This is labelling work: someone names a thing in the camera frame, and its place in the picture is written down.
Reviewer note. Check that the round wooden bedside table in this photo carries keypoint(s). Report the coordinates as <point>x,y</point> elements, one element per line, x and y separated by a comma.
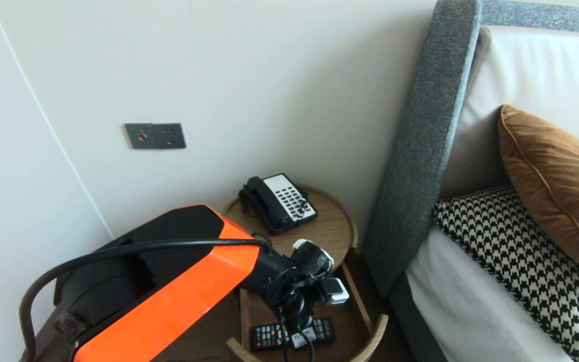
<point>355,311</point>

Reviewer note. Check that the orange velvet cushion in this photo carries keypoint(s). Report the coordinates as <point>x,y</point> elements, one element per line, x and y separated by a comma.
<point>556,186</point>

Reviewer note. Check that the black and white desk telephone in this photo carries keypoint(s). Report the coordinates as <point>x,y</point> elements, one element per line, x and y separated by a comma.
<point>294,201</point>

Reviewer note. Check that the black white houndstooth cushion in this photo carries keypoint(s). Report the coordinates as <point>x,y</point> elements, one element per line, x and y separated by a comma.
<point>520,266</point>

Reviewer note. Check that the dark grey wall switch panel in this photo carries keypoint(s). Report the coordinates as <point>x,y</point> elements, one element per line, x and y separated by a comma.
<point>155,136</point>

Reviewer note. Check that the white bed sheet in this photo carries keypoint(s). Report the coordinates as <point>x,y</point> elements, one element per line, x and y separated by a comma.
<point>460,311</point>

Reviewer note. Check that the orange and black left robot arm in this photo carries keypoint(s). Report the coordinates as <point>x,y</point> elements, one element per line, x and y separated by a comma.
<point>179,301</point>

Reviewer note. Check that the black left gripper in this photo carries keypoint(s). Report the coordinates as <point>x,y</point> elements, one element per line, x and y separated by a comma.
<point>312,261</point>

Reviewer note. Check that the white padded headboard cushion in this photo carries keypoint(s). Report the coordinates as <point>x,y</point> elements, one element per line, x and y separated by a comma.
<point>546,75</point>

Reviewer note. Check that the black remote control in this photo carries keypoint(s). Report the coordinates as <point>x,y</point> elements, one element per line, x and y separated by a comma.
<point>264,336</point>

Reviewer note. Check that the black telephone handset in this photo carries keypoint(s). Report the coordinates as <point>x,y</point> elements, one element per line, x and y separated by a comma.
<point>269,203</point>

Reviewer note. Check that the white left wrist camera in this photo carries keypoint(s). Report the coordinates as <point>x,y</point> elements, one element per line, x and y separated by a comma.
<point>335,291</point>

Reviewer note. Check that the grey upholstered headboard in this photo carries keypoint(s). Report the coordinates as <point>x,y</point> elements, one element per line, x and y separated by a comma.
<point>430,100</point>

